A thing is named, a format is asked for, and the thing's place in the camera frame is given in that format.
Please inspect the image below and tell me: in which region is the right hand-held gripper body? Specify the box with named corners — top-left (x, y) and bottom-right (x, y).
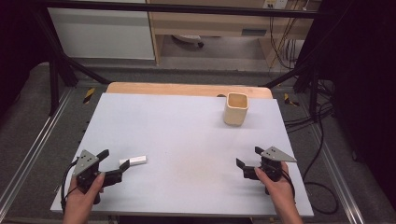
top-left (256, 146), bottom-right (297, 195)

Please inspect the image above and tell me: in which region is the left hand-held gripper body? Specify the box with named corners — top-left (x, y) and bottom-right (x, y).
top-left (72, 149), bottom-right (106, 205)

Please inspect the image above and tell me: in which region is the small white bar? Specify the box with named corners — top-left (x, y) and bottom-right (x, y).
top-left (119, 155), bottom-right (149, 167)

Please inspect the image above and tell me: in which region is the cream square cup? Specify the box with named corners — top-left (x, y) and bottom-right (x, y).
top-left (222, 91), bottom-right (249, 127)

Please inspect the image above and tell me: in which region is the person's right hand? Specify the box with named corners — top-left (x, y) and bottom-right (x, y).
top-left (254, 161), bottom-right (302, 218)

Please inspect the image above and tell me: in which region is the person's left hand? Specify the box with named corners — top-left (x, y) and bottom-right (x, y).
top-left (63, 172), bottom-right (106, 218)

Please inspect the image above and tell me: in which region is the yellow black floor tape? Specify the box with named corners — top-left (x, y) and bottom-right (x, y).
top-left (283, 92), bottom-right (301, 107)
top-left (82, 87), bottom-right (96, 105)

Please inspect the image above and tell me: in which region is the dark curtain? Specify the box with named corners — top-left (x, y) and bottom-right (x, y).
top-left (314, 0), bottom-right (396, 203)
top-left (0, 0), bottom-right (50, 116)

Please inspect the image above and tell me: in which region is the white cabinet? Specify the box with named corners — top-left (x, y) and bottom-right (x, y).
top-left (47, 0), bottom-right (156, 61)

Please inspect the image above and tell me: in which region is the chair base with caster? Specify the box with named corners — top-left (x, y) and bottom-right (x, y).
top-left (172, 34), bottom-right (205, 49)

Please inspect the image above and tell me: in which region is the light wooden desk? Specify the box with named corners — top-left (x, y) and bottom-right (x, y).
top-left (146, 0), bottom-right (322, 68)

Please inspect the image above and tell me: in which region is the white power strip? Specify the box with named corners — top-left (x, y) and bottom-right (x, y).
top-left (262, 0), bottom-right (290, 10)

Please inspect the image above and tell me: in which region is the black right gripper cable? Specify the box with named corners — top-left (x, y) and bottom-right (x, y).
top-left (280, 169), bottom-right (297, 200)

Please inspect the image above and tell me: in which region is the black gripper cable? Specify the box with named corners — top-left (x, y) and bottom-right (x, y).
top-left (280, 169), bottom-right (297, 200)
top-left (60, 158), bottom-right (79, 213)

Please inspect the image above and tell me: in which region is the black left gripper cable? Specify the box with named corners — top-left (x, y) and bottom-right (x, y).
top-left (60, 158), bottom-right (79, 213)

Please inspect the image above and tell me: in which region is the black floor cable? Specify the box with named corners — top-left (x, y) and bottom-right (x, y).
top-left (283, 78), bottom-right (340, 217)

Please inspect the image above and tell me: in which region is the aluminium floor rail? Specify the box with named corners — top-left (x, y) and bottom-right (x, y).
top-left (310, 122), bottom-right (366, 224)
top-left (0, 88), bottom-right (75, 216)

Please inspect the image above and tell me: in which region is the hanging cable bundle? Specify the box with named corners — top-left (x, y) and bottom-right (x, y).
top-left (268, 0), bottom-right (312, 71)

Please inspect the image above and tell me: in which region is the black metal frame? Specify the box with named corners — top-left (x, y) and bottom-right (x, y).
top-left (31, 0), bottom-right (326, 117)

